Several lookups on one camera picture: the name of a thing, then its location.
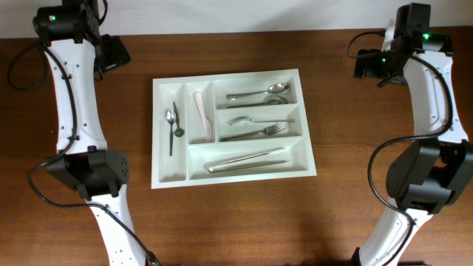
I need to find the small steel teaspoon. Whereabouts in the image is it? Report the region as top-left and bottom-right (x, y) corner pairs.
(165, 109), (176, 157)

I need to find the steel fork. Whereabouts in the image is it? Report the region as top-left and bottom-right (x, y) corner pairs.
(220, 123), (287, 142)
(173, 101), (185, 137)
(227, 116), (296, 126)

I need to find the steel spoon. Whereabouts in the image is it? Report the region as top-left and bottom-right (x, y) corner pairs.
(227, 96), (289, 109)
(225, 83), (291, 100)

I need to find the pink plastic knife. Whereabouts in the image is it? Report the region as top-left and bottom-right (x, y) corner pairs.
(193, 92), (214, 143)

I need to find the metal chopstick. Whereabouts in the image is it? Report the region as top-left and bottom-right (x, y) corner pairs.
(205, 147), (284, 167)
(208, 160), (287, 174)

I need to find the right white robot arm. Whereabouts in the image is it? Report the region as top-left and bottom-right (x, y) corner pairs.
(348, 3), (472, 265)

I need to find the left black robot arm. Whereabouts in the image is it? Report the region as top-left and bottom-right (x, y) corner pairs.
(33, 1), (148, 265)

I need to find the white cutlery tray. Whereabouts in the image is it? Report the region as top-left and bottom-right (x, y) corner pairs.
(152, 69), (316, 188)

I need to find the right black cable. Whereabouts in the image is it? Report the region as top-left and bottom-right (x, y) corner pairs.
(346, 29), (455, 266)

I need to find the black cable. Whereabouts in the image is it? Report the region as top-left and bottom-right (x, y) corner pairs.
(7, 0), (163, 266)
(346, 29), (455, 266)

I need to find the left black cable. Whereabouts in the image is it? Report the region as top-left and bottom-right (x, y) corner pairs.
(7, 0), (163, 266)

